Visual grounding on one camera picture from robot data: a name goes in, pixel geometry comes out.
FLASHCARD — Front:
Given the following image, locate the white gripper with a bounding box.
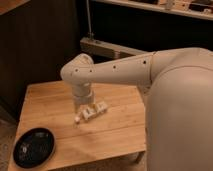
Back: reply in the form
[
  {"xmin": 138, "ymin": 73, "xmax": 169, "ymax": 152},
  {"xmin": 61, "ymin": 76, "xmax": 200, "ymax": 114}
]
[{"xmin": 82, "ymin": 101, "xmax": 108, "ymax": 121}]

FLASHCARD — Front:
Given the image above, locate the small white bottle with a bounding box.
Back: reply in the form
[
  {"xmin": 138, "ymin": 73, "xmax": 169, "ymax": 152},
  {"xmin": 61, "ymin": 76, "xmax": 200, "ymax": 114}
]
[{"xmin": 74, "ymin": 116, "xmax": 81, "ymax": 124}]

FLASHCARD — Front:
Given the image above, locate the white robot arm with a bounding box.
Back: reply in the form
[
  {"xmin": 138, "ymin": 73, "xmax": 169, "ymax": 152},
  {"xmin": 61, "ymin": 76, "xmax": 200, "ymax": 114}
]
[{"xmin": 60, "ymin": 47, "xmax": 213, "ymax": 171}]

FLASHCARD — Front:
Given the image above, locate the black ceramic bowl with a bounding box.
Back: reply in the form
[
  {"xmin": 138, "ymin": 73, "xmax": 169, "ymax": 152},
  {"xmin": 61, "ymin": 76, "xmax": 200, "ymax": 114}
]
[{"xmin": 13, "ymin": 128, "xmax": 55, "ymax": 169}]

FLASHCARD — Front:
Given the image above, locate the wooden table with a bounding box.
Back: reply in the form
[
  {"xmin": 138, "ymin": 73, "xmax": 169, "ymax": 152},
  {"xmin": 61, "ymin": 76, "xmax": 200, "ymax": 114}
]
[{"xmin": 8, "ymin": 81, "xmax": 146, "ymax": 171}]

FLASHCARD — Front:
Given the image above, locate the long grey case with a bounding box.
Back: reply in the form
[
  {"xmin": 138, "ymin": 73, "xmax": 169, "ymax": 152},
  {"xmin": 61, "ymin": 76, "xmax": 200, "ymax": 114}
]
[{"xmin": 80, "ymin": 37, "xmax": 144, "ymax": 59}]

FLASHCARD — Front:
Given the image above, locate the metal pole stand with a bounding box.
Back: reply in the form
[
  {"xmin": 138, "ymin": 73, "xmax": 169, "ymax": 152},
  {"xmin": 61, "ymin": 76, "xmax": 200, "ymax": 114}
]
[{"xmin": 86, "ymin": 0, "xmax": 94, "ymax": 41}]

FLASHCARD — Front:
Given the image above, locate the wooden wall shelf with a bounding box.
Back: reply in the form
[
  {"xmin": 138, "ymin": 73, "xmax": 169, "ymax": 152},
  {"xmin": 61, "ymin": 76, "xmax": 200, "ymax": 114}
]
[{"xmin": 93, "ymin": 0, "xmax": 213, "ymax": 21}]

